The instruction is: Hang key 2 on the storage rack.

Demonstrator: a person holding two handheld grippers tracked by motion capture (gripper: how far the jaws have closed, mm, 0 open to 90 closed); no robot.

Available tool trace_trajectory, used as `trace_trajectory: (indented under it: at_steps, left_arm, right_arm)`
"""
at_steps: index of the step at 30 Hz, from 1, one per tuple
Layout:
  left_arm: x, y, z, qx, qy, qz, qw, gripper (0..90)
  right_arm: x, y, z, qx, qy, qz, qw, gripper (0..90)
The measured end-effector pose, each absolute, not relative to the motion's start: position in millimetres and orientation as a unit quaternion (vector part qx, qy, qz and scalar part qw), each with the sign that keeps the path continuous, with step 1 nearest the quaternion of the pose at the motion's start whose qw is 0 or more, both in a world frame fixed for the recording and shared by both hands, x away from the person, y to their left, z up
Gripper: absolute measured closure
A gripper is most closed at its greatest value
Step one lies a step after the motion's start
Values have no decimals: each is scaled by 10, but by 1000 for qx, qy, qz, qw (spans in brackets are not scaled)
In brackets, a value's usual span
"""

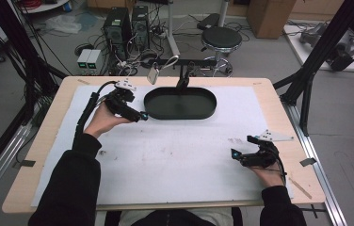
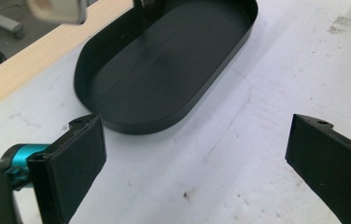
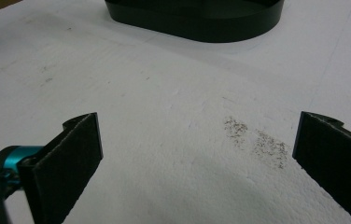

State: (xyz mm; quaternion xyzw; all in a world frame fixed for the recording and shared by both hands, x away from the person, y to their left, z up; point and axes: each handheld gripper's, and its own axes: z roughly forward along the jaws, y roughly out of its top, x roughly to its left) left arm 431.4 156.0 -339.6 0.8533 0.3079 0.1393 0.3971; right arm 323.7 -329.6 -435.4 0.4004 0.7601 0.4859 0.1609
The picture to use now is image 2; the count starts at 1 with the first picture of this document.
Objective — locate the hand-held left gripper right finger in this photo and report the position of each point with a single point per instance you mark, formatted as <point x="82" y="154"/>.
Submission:
<point x="329" y="165"/>

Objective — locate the black oval tray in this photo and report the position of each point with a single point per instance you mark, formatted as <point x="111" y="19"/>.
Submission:
<point x="164" y="71"/>

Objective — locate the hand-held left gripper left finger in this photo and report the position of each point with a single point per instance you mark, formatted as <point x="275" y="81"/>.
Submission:
<point x="71" y="168"/>

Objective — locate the glossy white key fob case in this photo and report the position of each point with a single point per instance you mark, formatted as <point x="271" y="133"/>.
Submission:
<point x="61" y="11"/>

